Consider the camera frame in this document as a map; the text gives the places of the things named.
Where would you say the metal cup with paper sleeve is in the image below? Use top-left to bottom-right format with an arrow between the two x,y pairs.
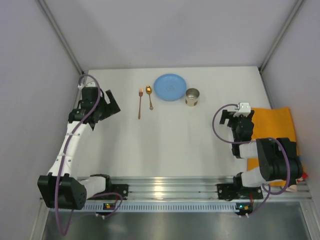
185,88 -> 200,107

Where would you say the aluminium frame post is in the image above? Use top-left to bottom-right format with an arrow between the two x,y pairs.
35,0 -> 84,75
258,0 -> 306,75

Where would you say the orange Mickey Mouse cloth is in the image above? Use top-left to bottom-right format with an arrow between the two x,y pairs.
246,106 -> 307,188

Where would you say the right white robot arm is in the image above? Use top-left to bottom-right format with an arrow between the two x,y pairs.
219,107 -> 304,193

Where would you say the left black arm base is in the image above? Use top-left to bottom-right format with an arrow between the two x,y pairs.
111,183 -> 129,199

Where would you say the blue plastic plate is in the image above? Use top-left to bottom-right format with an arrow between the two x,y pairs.
153,73 -> 187,101

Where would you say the left aluminium frame post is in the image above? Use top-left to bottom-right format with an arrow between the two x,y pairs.
35,0 -> 84,75

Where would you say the rose gold fork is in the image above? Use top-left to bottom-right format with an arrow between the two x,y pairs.
138,88 -> 144,120

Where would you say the gold ornate spoon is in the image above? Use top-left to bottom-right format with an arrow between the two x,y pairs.
145,85 -> 154,110

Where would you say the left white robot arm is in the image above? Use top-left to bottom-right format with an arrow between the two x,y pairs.
37,86 -> 121,210

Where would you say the aluminium mounting rail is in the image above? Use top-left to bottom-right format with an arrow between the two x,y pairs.
39,176 -> 313,202

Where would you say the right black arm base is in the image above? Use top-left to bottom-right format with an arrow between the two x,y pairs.
216,183 -> 263,201

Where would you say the right aluminium frame post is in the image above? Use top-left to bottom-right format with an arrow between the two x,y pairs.
258,0 -> 306,75

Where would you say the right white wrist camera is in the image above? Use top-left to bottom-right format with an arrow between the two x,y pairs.
233,102 -> 252,117

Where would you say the slotted white cable duct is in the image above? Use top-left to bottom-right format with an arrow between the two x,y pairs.
82,202 -> 251,212

